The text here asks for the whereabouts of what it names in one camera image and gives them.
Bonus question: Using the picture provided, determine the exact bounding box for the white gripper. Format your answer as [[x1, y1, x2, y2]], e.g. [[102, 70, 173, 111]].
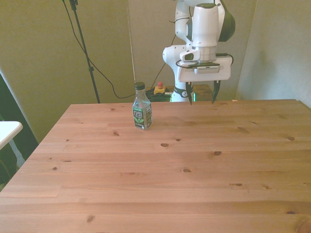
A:
[[178, 55, 232, 106]]

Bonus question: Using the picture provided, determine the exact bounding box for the Pure Leaf tea bottle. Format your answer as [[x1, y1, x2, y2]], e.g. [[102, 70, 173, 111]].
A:
[[132, 82, 154, 131]]

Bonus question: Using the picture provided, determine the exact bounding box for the yellow emergency stop button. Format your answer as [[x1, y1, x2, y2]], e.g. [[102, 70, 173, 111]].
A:
[[154, 82, 167, 96]]

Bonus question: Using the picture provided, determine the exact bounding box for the dark panel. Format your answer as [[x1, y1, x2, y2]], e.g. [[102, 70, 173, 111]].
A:
[[0, 72, 40, 185]]

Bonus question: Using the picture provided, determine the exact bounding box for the white side table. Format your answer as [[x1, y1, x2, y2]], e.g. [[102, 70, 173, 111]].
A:
[[0, 121, 23, 150]]

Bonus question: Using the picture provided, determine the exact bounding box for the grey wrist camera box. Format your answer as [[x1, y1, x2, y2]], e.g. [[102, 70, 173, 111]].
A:
[[193, 66, 221, 75]]

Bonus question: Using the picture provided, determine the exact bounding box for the green coiled cable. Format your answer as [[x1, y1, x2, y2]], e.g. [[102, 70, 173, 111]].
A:
[[145, 87, 174, 103]]

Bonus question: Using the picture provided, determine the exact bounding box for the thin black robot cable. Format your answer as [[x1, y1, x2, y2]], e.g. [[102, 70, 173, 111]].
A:
[[154, 18, 177, 88]]

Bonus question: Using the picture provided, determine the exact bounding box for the black stand cable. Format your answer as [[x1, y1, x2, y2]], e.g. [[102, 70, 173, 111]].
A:
[[62, 0, 136, 99]]

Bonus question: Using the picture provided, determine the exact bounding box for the black camera stand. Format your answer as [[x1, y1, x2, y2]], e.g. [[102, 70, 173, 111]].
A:
[[62, 0, 102, 104]]

